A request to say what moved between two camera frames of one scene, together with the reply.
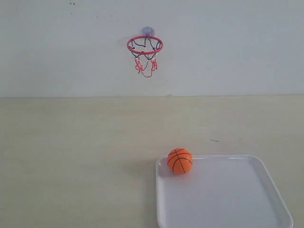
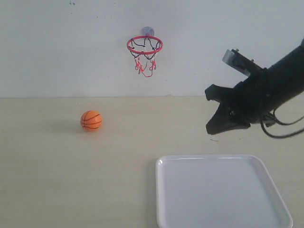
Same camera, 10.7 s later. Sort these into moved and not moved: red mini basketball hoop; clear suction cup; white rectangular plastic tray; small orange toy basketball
Moved: small orange toy basketball
Not moved: red mini basketball hoop; white rectangular plastic tray; clear suction cup
